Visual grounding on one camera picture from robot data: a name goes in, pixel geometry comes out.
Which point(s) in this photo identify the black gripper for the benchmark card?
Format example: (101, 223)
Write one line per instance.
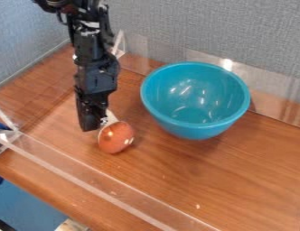
(96, 83)

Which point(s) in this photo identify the clear acrylic left barrier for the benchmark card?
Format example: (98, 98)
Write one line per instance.
(17, 60)

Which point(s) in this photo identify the clear acrylic back barrier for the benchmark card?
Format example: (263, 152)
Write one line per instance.
(275, 91)

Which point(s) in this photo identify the clear acrylic barrier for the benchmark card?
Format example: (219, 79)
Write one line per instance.
(17, 60)
(275, 91)
(149, 209)

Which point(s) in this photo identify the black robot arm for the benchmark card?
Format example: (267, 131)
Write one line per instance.
(92, 37)

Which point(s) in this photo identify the clear acrylic front barrier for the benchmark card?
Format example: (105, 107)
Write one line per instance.
(149, 209)

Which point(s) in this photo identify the clear acrylic corner bracket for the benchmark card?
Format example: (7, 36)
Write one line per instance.
(120, 45)

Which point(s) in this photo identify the brown toy mushroom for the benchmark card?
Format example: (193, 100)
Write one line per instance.
(116, 136)

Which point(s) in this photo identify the blue plastic bowl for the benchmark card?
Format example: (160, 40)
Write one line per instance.
(194, 98)

